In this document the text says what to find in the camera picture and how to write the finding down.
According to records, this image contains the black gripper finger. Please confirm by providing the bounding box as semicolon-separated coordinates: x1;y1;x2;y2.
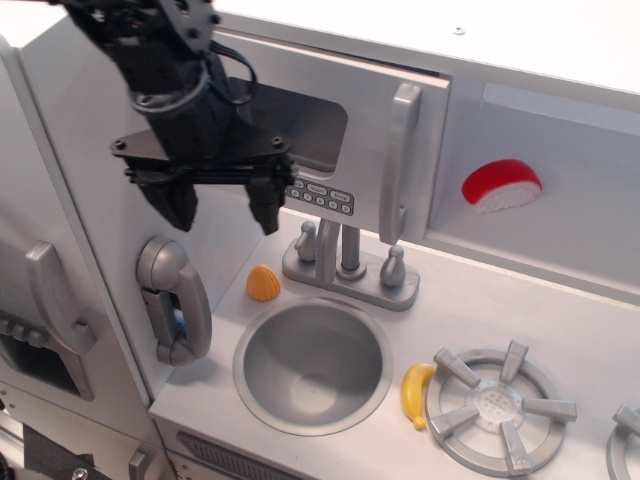
139;183;198;232
245;176;286;235

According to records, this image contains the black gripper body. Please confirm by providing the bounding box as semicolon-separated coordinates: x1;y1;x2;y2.
112;79;295;188

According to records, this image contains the white microwave door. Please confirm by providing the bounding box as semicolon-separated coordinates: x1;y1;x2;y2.
216;30;450;244

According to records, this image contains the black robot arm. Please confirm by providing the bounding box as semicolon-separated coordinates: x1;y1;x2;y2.
61;1;294;235

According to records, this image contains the grey toy faucet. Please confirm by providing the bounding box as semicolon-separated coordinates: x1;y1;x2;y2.
282;219;421;311

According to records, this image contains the yellow toy lemon half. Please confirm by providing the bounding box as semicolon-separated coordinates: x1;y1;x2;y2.
245;264;281;302

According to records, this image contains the grey toy phone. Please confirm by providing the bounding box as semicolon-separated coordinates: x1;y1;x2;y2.
136;236;212;367

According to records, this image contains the round silver sink basin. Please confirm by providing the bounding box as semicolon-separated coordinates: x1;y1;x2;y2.
233;297;393;436

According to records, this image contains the white toy kitchen cabinet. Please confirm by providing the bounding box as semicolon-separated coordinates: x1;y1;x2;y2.
1;1;639;479

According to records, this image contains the grey ice dispenser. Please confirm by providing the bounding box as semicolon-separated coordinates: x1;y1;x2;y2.
1;311;94;401

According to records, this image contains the red white toy cheese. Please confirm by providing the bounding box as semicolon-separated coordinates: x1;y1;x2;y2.
461;159;543;214

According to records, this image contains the yellow toy banana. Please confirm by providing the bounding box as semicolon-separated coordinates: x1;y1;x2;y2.
400;363;436;431

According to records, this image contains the grey stove burner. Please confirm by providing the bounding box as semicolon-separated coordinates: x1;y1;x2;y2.
606;404;639;480
425;340;577;478

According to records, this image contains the grey fridge door handle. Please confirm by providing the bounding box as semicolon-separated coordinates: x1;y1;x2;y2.
25;241;96;355

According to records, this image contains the grey oven handle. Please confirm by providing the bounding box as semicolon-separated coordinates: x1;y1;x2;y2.
128;450;150;480

